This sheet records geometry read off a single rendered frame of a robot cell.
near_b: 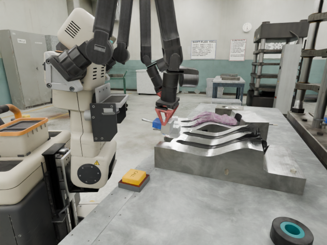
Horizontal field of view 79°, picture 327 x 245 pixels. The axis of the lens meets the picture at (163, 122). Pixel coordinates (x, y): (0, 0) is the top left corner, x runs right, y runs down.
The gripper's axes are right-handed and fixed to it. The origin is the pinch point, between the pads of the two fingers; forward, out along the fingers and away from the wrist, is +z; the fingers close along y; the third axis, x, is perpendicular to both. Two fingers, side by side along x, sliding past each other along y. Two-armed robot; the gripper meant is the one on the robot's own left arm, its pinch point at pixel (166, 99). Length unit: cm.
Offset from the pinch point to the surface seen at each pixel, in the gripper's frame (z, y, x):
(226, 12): -56, 641, -308
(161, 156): 10.6, -42.4, 10.7
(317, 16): 3, 42, -123
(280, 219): 24, -74, -13
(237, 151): 16, -53, -14
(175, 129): 8.7, -27.3, 2.0
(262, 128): 31, -19, -37
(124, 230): 11, -72, 23
